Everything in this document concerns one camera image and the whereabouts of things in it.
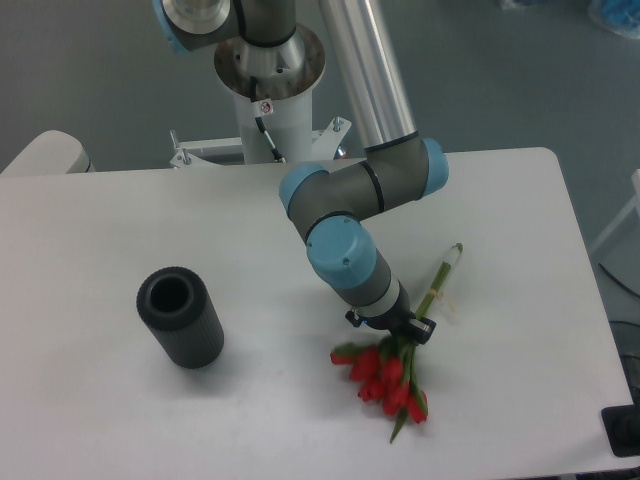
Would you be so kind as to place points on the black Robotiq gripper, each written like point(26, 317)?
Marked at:
point(399, 319)

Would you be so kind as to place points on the red tulip bouquet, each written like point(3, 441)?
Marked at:
point(386, 370)

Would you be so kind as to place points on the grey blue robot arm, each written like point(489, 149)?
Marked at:
point(328, 208)

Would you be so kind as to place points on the black device at table edge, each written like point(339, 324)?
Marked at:
point(622, 428)

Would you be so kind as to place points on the white furniture leg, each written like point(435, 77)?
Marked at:
point(630, 208)

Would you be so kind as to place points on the black ribbed cylindrical vase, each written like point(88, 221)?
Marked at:
point(175, 306)

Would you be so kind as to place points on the blue plastic bag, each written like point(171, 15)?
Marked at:
point(618, 16)

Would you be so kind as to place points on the white chair back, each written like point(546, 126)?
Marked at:
point(51, 153)

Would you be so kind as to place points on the white metal base frame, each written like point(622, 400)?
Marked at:
point(326, 145)

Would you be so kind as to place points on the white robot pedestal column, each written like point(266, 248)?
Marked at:
point(271, 88)

